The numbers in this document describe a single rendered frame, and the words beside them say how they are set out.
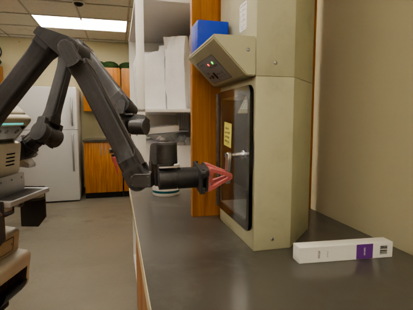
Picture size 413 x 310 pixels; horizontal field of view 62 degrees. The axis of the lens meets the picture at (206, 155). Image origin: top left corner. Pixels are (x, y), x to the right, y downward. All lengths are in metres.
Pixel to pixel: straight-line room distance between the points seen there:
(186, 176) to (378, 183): 0.61
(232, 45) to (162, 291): 0.60
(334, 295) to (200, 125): 0.73
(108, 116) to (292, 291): 0.61
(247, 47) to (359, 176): 0.60
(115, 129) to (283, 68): 0.47
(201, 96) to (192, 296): 0.73
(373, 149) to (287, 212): 0.37
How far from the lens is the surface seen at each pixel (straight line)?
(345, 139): 1.32
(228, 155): 0.94
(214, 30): 1.12
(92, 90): 0.96
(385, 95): 1.18
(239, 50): 0.92
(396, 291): 0.87
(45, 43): 1.03
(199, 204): 1.29
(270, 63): 0.94
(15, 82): 1.06
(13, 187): 1.41
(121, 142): 0.93
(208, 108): 1.26
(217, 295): 0.76
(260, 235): 0.98
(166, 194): 1.62
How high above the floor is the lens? 1.30
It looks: 6 degrees down
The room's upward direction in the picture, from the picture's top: straight up
